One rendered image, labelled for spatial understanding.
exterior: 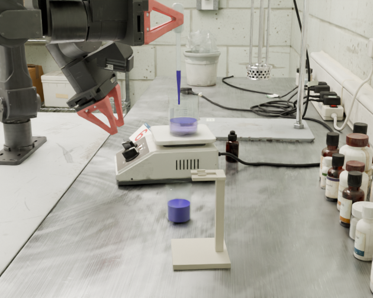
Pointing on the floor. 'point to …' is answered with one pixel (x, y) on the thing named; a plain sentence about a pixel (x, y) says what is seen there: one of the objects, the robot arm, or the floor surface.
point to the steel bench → (198, 218)
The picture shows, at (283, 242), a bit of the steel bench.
